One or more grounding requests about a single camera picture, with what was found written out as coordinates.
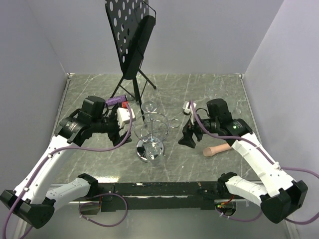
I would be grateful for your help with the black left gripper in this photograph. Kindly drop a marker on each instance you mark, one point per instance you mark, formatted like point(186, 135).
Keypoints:
point(117, 129)

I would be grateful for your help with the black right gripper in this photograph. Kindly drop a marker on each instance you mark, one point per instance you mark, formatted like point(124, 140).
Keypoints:
point(190, 128)

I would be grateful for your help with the clear wine glass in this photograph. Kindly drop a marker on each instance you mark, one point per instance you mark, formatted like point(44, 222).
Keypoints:
point(224, 92)
point(149, 106)
point(154, 154)

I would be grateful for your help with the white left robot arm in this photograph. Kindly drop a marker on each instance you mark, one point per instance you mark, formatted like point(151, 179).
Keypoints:
point(33, 200)

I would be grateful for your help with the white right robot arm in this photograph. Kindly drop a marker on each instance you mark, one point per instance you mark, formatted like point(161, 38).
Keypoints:
point(279, 194)

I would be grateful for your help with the chrome wine glass rack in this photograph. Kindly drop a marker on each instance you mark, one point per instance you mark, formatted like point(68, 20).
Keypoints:
point(152, 128)

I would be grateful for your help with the purple glitter microphone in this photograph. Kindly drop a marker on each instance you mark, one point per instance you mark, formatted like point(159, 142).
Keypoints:
point(116, 100)

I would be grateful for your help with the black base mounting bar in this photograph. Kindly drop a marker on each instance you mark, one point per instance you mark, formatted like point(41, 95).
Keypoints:
point(160, 195)

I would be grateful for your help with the black music stand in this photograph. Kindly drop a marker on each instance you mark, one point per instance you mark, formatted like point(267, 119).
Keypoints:
point(131, 23)

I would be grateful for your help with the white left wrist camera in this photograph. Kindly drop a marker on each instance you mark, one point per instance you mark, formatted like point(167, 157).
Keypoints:
point(123, 114)

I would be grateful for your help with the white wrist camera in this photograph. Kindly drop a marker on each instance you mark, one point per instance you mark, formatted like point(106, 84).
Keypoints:
point(187, 108)
point(123, 114)

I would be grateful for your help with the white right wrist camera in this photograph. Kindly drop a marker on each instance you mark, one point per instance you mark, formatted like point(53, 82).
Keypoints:
point(187, 108)

